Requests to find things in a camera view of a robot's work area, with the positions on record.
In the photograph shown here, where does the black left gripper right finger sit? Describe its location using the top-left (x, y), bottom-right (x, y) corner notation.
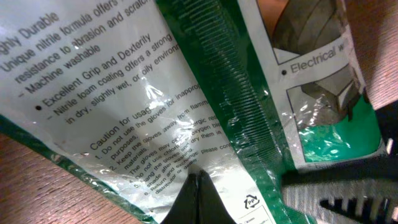
top-left (198, 170), bottom-right (236, 224)

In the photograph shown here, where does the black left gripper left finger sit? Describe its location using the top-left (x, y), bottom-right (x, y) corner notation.
top-left (161, 174), bottom-right (198, 224)

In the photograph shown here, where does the green white gloves package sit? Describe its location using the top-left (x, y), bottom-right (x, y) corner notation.
top-left (1, 0), bottom-right (386, 223)

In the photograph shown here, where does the grey plastic basket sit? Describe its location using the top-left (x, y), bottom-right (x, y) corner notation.
top-left (281, 102), bottom-right (397, 223)

